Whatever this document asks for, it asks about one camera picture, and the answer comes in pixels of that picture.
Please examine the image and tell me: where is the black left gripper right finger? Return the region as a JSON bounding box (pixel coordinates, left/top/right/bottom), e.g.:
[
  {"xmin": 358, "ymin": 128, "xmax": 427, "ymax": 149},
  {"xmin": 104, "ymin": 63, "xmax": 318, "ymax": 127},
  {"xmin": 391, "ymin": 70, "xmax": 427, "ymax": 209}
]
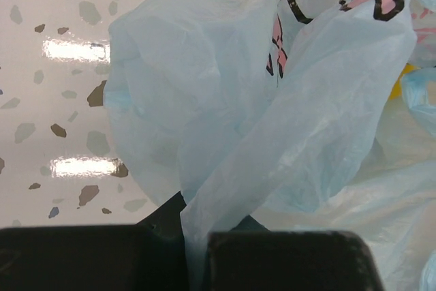
[{"xmin": 202, "ymin": 217, "xmax": 384, "ymax": 290}]

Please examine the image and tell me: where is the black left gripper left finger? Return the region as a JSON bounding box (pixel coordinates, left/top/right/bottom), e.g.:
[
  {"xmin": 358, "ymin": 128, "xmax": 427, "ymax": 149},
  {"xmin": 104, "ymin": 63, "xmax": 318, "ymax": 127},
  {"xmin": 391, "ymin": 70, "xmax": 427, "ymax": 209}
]
[{"xmin": 1, "ymin": 193, "xmax": 187, "ymax": 290}]

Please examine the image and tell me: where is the light blue plastic bag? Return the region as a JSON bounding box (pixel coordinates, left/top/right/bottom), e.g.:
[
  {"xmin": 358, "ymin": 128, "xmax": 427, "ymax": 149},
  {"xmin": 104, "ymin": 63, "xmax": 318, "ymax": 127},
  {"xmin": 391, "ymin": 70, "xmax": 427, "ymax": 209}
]
[{"xmin": 104, "ymin": 0, "xmax": 435, "ymax": 290}]

